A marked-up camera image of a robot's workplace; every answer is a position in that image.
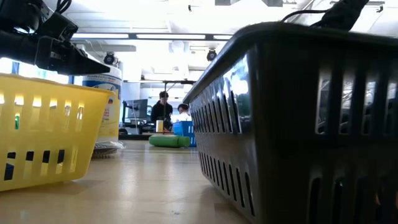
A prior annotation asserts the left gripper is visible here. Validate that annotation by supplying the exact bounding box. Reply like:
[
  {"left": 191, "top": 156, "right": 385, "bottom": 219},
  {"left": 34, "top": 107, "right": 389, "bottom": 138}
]
[{"left": 0, "top": 30, "right": 111, "bottom": 76}]

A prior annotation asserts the disinfectant wipes canister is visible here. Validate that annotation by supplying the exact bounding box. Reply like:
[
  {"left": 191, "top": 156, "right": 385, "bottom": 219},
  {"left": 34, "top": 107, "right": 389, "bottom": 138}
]
[{"left": 82, "top": 67, "right": 123, "bottom": 142}]

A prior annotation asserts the long ceiling light fixture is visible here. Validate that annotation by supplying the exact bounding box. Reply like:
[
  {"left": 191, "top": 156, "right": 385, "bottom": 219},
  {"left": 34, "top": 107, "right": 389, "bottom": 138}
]
[{"left": 71, "top": 32, "right": 234, "bottom": 41}]

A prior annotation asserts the black computer monitor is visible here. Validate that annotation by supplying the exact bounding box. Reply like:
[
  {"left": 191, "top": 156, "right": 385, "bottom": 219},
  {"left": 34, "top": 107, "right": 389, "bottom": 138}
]
[{"left": 123, "top": 98, "right": 149, "bottom": 128}]

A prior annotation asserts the yellow plastic basket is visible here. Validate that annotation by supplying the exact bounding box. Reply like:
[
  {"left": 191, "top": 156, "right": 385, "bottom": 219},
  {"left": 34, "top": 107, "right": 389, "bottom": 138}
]
[{"left": 0, "top": 72, "right": 115, "bottom": 191}]

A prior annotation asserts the black round brush in bag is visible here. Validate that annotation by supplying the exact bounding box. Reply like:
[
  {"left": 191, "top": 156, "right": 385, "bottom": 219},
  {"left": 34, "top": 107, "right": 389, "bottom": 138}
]
[{"left": 91, "top": 140, "right": 125, "bottom": 158}]

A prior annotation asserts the person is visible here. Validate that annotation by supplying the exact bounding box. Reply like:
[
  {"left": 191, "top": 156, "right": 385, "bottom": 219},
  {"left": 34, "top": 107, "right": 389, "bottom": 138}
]
[
  {"left": 150, "top": 90, "right": 174, "bottom": 131},
  {"left": 176, "top": 103, "right": 193, "bottom": 122}
]

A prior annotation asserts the blue plastic basket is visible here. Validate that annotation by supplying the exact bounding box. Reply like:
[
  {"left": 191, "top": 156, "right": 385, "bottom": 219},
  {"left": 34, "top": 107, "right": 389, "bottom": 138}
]
[{"left": 172, "top": 120, "right": 197, "bottom": 147}]

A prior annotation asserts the black plastic basket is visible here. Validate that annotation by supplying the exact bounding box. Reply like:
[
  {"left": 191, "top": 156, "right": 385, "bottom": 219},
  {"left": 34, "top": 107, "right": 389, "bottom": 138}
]
[{"left": 182, "top": 21, "right": 398, "bottom": 224}]

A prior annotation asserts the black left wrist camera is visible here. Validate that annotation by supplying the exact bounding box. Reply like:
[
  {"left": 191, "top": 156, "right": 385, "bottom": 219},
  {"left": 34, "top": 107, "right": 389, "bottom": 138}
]
[{"left": 37, "top": 11, "right": 78, "bottom": 43}]

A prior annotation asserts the black aluminium table frame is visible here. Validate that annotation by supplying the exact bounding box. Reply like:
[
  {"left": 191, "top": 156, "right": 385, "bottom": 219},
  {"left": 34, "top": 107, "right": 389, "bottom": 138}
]
[{"left": 118, "top": 132, "right": 175, "bottom": 141}]

